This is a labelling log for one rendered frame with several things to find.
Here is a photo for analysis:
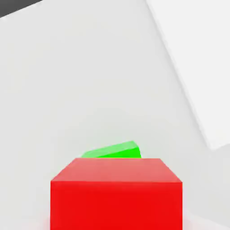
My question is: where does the small green cube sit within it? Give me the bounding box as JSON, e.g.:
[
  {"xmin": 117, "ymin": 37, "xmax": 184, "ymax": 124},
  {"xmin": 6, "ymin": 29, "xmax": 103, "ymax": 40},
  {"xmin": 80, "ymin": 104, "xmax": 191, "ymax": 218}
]
[{"xmin": 81, "ymin": 140, "xmax": 142, "ymax": 159}]

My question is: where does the small red cube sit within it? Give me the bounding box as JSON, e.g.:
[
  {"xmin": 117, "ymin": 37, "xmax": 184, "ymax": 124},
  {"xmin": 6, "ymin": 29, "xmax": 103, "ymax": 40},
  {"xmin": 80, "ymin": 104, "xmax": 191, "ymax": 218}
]
[{"xmin": 50, "ymin": 158, "xmax": 183, "ymax": 230}]

